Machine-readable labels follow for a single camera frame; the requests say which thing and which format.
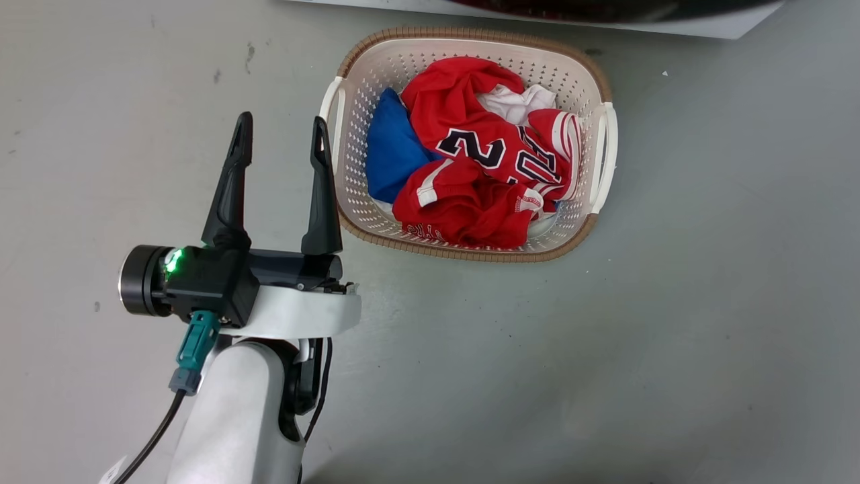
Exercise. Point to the red garment white trim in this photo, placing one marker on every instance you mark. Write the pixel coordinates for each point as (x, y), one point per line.
(470, 215)

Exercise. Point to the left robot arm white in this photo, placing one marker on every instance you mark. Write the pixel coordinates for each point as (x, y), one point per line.
(235, 417)

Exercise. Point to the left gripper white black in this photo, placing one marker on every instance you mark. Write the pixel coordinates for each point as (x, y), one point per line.
(302, 312)

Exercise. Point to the white cloth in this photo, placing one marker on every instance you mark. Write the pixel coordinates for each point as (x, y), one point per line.
(514, 104)

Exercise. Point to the red numbered basketball jersey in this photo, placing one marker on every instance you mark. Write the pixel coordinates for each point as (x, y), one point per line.
(490, 144)

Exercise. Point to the white perforated laundry basket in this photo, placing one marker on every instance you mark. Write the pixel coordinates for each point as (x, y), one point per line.
(470, 47)

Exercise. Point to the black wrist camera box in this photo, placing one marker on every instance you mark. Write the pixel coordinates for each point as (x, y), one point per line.
(201, 279)

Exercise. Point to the blue cloth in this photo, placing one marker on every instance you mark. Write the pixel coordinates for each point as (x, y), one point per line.
(393, 151)

